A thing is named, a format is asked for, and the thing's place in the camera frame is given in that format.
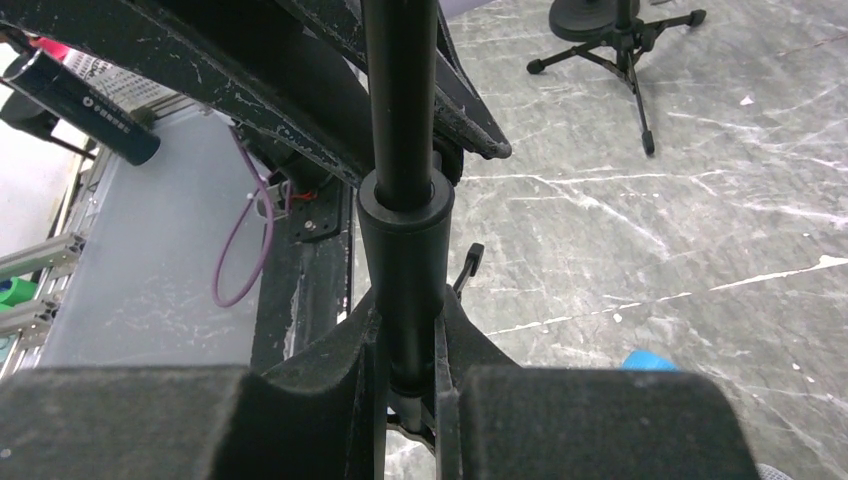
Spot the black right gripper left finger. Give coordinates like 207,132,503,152
1,296,385,479

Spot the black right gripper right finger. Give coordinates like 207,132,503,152
435,292,758,479

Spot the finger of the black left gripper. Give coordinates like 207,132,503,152
279,0,512,159
1,1,374,185

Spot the black tripod stand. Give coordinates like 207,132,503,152
526,0,707,156
357,1,492,452

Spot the black round base mic stand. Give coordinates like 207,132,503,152
548,0,620,42

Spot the cyan microphone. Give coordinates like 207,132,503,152
621,350,678,371

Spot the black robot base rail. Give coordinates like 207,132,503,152
250,180,353,373

